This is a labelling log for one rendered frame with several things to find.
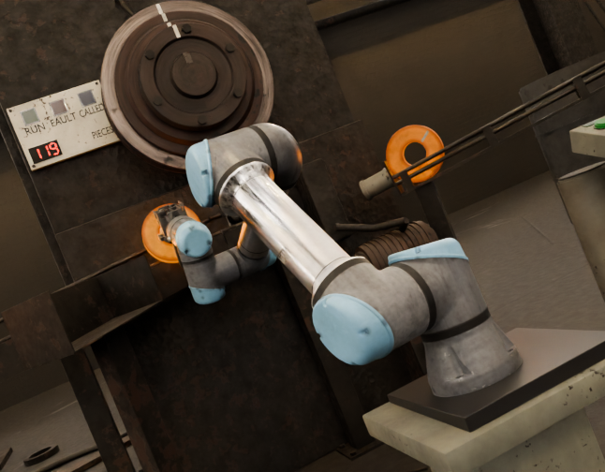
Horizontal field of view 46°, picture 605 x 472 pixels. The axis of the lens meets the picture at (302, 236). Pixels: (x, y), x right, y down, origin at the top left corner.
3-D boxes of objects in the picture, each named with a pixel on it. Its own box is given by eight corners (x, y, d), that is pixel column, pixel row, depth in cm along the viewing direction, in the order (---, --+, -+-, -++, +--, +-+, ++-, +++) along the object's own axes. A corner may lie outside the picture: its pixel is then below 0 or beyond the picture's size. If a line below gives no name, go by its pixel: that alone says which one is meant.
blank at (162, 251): (131, 224, 187) (130, 220, 184) (183, 197, 191) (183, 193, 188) (161, 273, 185) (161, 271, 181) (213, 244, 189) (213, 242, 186)
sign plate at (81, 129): (32, 171, 193) (7, 110, 193) (123, 140, 201) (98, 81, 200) (31, 169, 191) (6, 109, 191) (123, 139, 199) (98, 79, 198)
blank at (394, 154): (424, 192, 196) (423, 193, 193) (377, 163, 199) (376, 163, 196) (455, 143, 192) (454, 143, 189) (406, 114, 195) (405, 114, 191)
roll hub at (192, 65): (163, 145, 185) (122, 46, 184) (258, 111, 193) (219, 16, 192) (165, 140, 180) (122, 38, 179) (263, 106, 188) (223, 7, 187)
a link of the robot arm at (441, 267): (503, 301, 111) (469, 221, 111) (442, 336, 104) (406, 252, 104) (455, 307, 121) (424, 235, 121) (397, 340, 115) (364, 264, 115)
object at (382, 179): (371, 199, 202) (361, 181, 202) (398, 184, 199) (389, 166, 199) (367, 201, 196) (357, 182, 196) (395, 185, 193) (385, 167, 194)
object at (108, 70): (140, 198, 192) (73, 36, 191) (293, 140, 206) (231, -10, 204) (141, 194, 186) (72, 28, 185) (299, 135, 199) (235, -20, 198)
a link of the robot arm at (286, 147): (297, 97, 137) (254, 240, 176) (249, 112, 132) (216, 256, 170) (330, 139, 132) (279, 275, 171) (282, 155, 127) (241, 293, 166)
